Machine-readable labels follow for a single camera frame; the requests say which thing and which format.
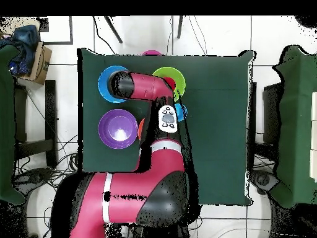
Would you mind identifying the blue fabric bag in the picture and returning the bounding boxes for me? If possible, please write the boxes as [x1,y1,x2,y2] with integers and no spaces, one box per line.
[0,24,41,76]

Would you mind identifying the dark green table cloth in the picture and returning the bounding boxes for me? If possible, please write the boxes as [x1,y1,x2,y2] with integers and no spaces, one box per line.
[77,47,257,206]

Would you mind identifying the floor cable tangle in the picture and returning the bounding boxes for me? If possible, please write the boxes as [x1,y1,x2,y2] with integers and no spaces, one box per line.
[14,134,80,238]

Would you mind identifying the black tripod leg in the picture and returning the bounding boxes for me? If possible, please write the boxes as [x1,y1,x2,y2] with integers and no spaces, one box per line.
[176,15,185,40]
[103,15,124,45]

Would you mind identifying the orange bowl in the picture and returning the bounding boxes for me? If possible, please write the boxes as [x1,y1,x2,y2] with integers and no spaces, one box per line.
[137,117,146,141]

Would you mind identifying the black stool frame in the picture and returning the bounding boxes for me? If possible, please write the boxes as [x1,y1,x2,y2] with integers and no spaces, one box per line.
[14,79,58,169]
[247,81,285,162]

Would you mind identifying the green bowl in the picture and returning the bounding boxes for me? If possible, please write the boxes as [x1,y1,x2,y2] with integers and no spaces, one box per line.
[152,66,186,103]

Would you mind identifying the black framed board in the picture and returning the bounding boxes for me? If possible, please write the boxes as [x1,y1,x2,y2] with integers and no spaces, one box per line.
[39,15,74,46]

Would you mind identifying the blue bowl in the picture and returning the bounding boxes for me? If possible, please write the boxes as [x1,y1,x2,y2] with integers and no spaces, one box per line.
[97,64,130,104]

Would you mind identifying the blue cup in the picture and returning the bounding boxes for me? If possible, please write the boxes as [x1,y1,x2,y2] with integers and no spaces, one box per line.
[174,103,188,123]

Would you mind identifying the green cloth side table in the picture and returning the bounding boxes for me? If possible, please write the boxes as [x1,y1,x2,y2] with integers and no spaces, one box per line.
[268,44,317,209]
[0,44,27,206]

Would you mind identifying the purple bowl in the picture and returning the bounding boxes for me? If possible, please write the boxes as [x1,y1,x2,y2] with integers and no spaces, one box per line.
[98,108,139,150]

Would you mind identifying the cardboard box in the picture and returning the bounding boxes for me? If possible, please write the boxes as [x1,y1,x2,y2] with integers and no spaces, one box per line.
[18,40,53,86]

